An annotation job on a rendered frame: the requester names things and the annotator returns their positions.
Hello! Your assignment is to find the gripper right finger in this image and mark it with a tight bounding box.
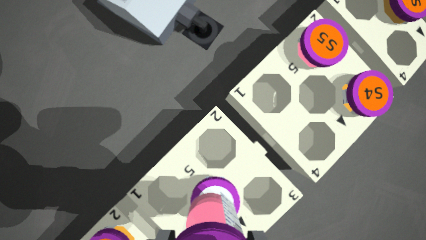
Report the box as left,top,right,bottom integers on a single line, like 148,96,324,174
247,230,268,240

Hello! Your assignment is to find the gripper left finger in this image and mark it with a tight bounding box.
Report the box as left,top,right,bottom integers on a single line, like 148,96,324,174
155,229,176,240

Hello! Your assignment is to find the white bucket adapter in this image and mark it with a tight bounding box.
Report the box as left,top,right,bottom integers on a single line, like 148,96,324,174
80,195,161,240
316,0,426,88
127,106,303,237
225,10,376,182

